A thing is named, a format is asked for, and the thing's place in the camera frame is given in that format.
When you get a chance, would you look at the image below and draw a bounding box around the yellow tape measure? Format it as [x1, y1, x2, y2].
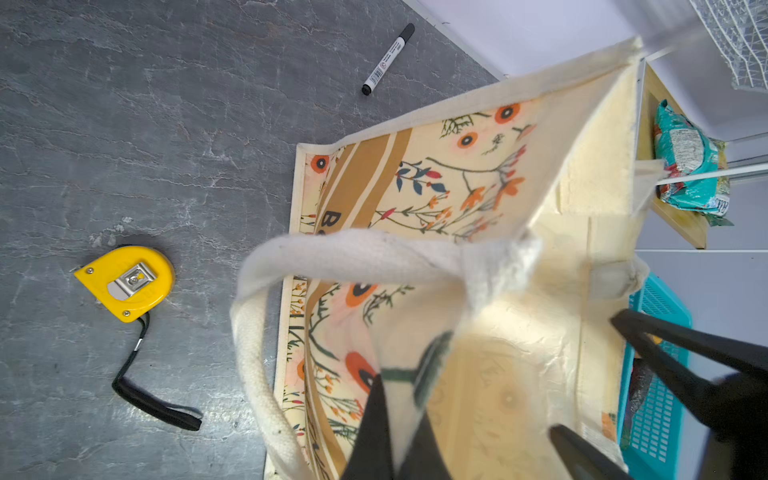
[74, 245, 203, 432]

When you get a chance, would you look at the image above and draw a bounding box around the white wire wall rack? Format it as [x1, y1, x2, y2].
[689, 0, 767, 93]

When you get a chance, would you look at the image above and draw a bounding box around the black white marker pen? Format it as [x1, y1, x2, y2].
[361, 23, 415, 96]

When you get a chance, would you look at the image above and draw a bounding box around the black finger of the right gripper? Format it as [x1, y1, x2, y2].
[610, 308, 768, 421]
[549, 424, 631, 480]

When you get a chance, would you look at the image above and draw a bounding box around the teal plastic basket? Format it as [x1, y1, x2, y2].
[617, 274, 692, 479]

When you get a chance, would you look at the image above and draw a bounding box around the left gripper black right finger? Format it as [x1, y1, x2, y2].
[398, 414, 452, 480]

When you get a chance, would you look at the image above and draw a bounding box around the teal snack bag lower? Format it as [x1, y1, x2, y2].
[654, 100, 732, 227]

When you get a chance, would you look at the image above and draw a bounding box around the cream floral tote bag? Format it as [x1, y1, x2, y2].
[230, 39, 662, 479]

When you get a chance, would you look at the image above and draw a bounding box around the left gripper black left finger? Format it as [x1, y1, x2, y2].
[341, 375, 395, 480]

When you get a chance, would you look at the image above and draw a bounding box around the white two-tier wooden shelf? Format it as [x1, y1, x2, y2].
[637, 63, 767, 250]

